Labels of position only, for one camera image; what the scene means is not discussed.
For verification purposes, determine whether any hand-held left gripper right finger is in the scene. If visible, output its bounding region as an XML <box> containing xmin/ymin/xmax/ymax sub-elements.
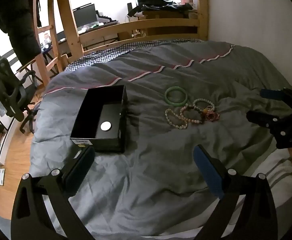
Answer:
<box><xmin>193</xmin><ymin>144</ymin><xmax>279</xmax><ymax>240</ymax></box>

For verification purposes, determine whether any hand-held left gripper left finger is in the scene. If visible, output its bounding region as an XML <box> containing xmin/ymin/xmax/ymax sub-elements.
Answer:
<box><xmin>11</xmin><ymin>146</ymin><xmax>96</xmax><ymax>240</ymax></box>

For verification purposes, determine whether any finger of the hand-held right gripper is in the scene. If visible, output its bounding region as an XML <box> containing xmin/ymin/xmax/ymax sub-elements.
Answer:
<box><xmin>246</xmin><ymin>110</ymin><xmax>292</xmax><ymax>136</ymax></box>
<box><xmin>260</xmin><ymin>87</ymin><xmax>292</xmax><ymax>112</ymax></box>

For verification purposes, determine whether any red flower bracelet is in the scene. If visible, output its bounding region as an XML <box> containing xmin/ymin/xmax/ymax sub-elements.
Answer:
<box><xmin>205</xmin><ymin>110</ymin><xmax>220</xmax><ymax>122</ymax></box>

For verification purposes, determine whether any black box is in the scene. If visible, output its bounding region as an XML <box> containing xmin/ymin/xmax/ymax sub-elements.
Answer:
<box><xmin>70</xmin><ymin>85</ymin><xmax>129</xmax><ymax>154</ymax></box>

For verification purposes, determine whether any white pearl bracelet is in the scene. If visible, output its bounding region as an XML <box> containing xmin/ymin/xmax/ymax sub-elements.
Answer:
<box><xmin>193</xmin><ymin>98</ymin><xmax>216</xmax><ymax>112</ymax></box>

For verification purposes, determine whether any pink bead bracelet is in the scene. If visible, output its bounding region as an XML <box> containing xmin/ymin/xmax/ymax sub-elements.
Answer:
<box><xmin>179</xmin><ymin>105</ymin><xmax>204</xmax><ymax>124</ymax></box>

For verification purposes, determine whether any dark bead bracelet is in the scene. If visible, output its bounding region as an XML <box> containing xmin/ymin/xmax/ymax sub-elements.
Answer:
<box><xmin>187</xmin><ymin>104</ymin><xmax>206</xmax><ymax>118</ymax></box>

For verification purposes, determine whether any cream bead bracelet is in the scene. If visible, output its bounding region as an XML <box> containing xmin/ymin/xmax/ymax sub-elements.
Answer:
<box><xmin>165</xmin><ymin>108</ymin><xmax>188</xmax><ymax>130</ymax></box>

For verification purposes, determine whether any green jade bangle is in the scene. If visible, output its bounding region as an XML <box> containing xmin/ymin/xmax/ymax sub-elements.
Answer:
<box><xmin>164</xmin><ymin>86</ymin><xmax>188</xmax><ymax>105</ymax></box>

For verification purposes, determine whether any white striped bed sheet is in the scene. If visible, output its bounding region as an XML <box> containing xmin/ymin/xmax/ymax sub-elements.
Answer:
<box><xmin>146</xmin><ymin>147</ymin><xmax>292</xmax><ymax>240</ymax></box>

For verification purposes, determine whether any grey blanket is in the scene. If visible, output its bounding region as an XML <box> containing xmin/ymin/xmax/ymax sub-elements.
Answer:
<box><xmin>29</xmin><ymin>40</ymin><xmax>292</xmax><ymax>233</ymax></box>

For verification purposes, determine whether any black office chair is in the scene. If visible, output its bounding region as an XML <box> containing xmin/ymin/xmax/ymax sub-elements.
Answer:
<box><xmin>0</xmin><ymin>54</ymin><xmax>40</xmax><ymax>134</ymax></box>

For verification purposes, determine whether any wooden ladder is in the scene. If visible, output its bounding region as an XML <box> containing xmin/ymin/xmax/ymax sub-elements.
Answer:
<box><xmin>33</xmin><ymin>0</ymin><xmax>64</xmax><ymax>93</ymax></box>

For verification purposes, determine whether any checked bed sheet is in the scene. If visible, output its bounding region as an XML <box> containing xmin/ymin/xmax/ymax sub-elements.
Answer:
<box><xmin>63</xmin><ymin>39</ymin><xmax>204</xmax><ymax>72</ymax></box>

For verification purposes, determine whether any black bag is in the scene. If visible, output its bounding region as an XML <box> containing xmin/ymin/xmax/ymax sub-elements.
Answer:
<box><xmin>127</xmin><ymin>0</ymin><xmax>194</xmax><ymax>18</ymax></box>

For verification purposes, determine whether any dark desk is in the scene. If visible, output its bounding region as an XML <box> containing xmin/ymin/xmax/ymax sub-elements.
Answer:
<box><xmin>57</xmin><ymin>19</ymin><xmax>120</xmax><ymax>43</ymax></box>

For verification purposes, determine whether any black computer monitor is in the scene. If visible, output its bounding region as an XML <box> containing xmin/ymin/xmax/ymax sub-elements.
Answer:
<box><xmin>72</xmin><ymin>3</ymin><xmax>98</xmax><ymax>28</ymax></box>

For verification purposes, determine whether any black hanging jacket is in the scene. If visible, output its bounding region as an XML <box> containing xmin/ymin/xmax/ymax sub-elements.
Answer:
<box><xmin>0</xmin><ymin>0</ymin><xmax>42</xmax><ymax>64</ymax></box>

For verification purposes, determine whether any wooden bed frame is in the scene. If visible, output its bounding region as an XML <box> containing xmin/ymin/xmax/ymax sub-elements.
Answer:
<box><xmin>54</xmin><ymin>0</ymin><xmax>209</xmax><ymax>67</ymax></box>

